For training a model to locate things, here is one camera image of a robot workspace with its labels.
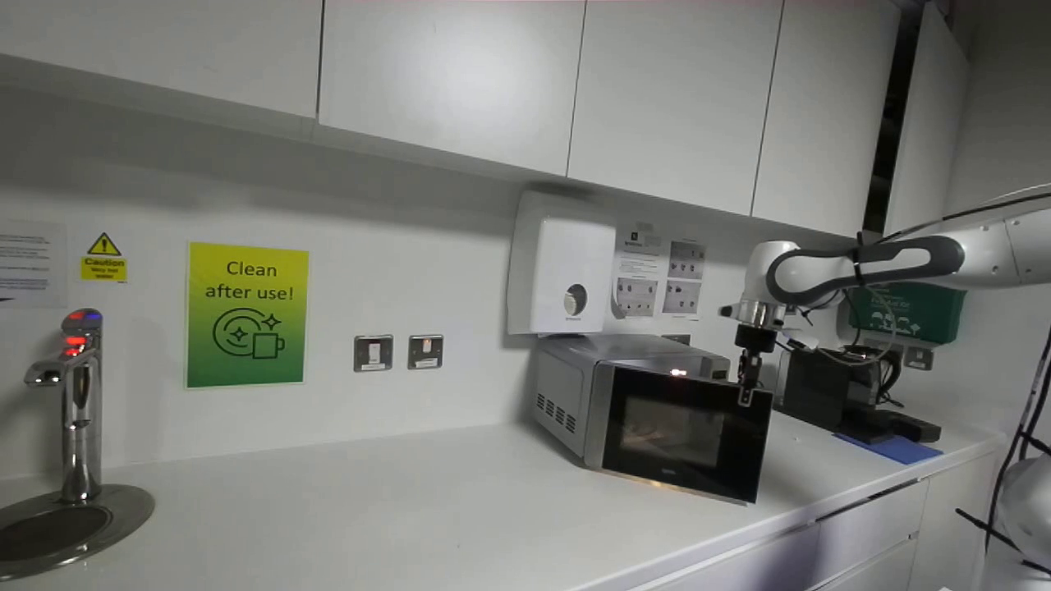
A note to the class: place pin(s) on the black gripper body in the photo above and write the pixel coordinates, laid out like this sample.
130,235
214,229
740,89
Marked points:
752,345

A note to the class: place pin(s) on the black microwave door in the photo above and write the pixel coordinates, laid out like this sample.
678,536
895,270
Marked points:
684,436

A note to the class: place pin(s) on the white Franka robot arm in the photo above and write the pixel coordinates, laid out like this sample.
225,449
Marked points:
985,247

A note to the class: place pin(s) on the silver microwave body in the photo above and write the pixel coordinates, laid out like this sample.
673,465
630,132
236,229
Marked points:
569,403

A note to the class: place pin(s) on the white upper cabinet door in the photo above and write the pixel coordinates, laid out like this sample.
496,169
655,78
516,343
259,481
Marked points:
165,34
822,109
668,86
449,65

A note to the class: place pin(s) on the black coffee machine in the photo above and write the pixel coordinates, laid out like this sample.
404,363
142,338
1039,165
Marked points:
817,388

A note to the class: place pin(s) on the grey instruction card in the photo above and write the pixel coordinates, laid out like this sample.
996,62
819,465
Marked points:
686,258
638,295
684,295

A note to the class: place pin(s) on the white notice sheet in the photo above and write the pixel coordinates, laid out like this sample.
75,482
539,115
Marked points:
641,258

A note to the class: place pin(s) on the blue mat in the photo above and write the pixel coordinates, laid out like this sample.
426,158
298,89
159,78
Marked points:
899,448

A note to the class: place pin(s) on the green recycling sign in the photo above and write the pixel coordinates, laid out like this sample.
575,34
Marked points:
922,316

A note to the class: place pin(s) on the white base cabinet fronts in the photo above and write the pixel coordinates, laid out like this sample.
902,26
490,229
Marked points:
864,526

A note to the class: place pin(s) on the white paper towel dispenser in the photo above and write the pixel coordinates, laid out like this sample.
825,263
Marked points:
559,273

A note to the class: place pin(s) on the white tall cabinet panel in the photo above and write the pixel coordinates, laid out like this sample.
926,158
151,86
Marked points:
929,109

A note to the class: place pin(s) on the green clean after use poster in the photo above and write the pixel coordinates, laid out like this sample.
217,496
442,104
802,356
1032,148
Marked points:
248,316

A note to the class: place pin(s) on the yellow warning sign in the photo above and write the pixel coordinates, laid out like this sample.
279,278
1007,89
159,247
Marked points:
102,261

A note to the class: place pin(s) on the chrome water tap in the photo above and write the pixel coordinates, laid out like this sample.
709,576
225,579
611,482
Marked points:
81,403

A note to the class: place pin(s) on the round metal drip tray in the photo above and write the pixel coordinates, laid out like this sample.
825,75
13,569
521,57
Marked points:
66,529

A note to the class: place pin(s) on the white text notice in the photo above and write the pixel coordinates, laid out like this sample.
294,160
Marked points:
27,266

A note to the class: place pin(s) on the small metal wall socket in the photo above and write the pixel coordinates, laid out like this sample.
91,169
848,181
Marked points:
918,360

